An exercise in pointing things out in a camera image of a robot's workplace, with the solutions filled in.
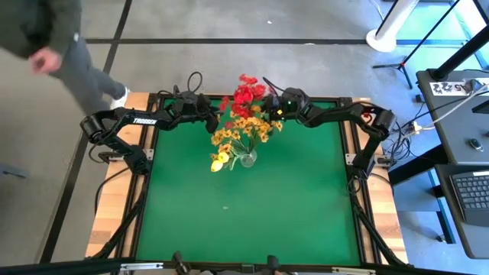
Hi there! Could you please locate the black overhead crossbar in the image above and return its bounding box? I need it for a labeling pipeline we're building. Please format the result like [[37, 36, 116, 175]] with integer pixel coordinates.
[[0, 257, 489, 275]]

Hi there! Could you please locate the black tripod stand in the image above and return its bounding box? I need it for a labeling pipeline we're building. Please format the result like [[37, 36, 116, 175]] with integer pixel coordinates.
[[372, 0, 463, 91]]

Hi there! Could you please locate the white paper label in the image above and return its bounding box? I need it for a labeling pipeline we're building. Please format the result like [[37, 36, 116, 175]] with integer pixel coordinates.
[[429, 80, 471, 96]]

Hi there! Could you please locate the red artificial flower bunch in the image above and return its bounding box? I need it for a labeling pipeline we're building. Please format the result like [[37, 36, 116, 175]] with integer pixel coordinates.
[[231, 73, 268, 120]]

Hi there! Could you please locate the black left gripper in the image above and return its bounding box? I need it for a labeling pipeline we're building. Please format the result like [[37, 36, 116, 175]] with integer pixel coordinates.
[[171, 90, 222, 135]]

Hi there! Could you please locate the silver metal bracket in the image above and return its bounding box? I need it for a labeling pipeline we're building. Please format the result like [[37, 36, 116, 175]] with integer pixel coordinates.
[[331, 267, 377, 275], [119, 261, 164, 272]]

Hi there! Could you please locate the white cable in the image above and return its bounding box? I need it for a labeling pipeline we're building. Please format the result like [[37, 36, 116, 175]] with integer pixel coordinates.
[[418, 84, 489, 131]]

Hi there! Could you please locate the black laptop keyboard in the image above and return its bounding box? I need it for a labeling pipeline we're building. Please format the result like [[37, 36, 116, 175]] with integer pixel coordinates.
[[449, 170, 489, 227]]

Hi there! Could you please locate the person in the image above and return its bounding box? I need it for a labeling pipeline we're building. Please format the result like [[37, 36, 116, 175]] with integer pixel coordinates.
[[0, 0, 131, 115]]

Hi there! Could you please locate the yellow artificial tulip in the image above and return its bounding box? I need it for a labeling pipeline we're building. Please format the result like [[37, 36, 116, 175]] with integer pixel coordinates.
[[209, 159, 230, 173], [217, 151, 240, 171]]

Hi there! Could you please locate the clear textured glass vase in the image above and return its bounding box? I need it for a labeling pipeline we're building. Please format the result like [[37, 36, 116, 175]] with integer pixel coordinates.
[[239, 149, 258, 169]]

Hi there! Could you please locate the black teleoperation handle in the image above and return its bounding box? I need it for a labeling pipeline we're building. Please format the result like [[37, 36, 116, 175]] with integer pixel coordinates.
[[266, 254, 280, 274], [171, 250, 191, 275]]

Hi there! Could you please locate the yellow artificial blossom bunch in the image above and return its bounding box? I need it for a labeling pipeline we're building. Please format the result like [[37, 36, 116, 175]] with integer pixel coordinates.
[[235, 114, 284, 154], [209, 128, 245, 163]]

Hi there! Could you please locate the green table mat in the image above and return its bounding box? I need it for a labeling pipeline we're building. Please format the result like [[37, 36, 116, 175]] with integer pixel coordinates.
[[135, 98, 362, 267]]

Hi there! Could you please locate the person's hand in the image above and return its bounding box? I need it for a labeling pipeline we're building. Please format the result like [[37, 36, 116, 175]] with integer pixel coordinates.
[[29, 47, 64, 76]]

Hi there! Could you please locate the thick black pole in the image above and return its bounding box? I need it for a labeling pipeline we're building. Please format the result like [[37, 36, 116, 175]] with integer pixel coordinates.
[[429, 33, 489, 82]]

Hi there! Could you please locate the black cable bundle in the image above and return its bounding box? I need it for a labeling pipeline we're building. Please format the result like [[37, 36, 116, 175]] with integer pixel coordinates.
[[381, 121, 416, 163]]

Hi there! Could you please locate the black aluminium table frame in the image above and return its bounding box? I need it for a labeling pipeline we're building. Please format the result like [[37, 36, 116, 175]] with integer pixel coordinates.
[[89, 91, 408, 268]]

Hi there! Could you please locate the white pedestal stand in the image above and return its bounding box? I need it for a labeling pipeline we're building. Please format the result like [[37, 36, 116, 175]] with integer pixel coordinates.
[[365, 0, 421, 53]]

